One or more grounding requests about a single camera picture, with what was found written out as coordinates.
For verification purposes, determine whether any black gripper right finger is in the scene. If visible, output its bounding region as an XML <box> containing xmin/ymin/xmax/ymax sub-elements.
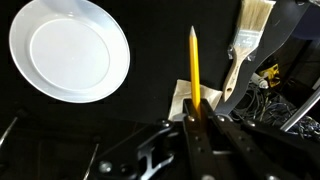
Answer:
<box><xmin>200</xmin><ymin>98</ymin><xmax>296</xmax><ymax>180</ymax></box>

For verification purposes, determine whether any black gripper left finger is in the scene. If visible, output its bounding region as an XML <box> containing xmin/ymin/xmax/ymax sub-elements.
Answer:
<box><xmin>182</xmin><ymin>98</ymin><xmax>218</xmax><ymax>180</ymax></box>

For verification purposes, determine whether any yellow pencil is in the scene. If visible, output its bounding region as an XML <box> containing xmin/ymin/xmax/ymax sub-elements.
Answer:
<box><xmin>188</xmin><ymin>25</ymin><xmax>202</xmax><ymax>118</ymax></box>

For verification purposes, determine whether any beige folded napkin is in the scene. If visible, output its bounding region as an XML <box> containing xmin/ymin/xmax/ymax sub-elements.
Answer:
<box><xmin>167</xmin><ymin>78</ymin><xmax>224</xmax><ymax>122</ymax></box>

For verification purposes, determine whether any yellow black small tool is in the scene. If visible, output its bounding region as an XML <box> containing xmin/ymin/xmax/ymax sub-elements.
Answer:
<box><xmin>259</xmin><ymin>63</ymin><xmax>281</xmax><ymax>88</ymax></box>

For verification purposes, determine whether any white plate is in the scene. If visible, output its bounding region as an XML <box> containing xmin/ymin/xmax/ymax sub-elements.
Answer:
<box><xmin>8</xmin><ymin>0</ymin><xmax>131</xmax><ymax>104</ymax></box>

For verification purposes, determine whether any tangled black cable bundle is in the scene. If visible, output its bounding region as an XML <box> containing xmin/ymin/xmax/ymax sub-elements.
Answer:
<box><xmin>229</xmin><ymin>81</ymin><xmax>320</xmax><ymax>136</ymax></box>

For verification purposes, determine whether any white cable with plug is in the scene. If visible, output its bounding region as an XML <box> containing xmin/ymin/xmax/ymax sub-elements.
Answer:
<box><xmin>250</xmin><ymin>72</ymin><xmax>270</xmax><ymax>90</ymax></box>

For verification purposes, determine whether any wooden handle paintbrush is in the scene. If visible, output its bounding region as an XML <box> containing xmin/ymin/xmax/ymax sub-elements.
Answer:
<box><xmin>222</xmin><ymin>0</ymin><xmax>277</xmax><ymax>103</ymax></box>

